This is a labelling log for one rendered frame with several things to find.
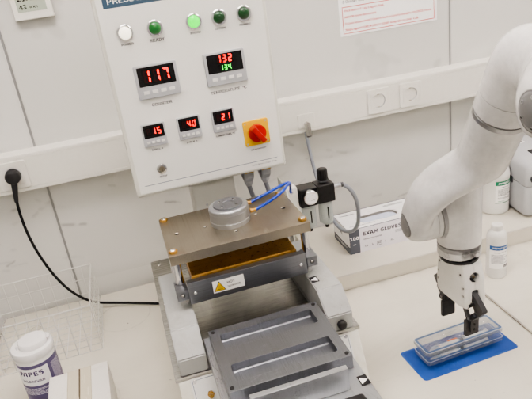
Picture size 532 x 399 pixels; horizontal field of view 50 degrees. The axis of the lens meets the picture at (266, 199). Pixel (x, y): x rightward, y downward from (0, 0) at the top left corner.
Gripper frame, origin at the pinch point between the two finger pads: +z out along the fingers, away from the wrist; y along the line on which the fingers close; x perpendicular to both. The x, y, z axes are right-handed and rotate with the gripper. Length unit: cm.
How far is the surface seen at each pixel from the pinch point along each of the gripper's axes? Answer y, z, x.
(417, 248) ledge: 35.3, 3.8, -12.4
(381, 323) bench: 16.2, 8.3, 9.6
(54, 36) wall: 69, -64, 66
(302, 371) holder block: -17.9, -16.0, 41.0
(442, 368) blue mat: -3.2, 8.2, 6.5
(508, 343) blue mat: -3.2, 8.3, -10.0
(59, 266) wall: 70, -3, 81
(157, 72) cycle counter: 29, -57, 48
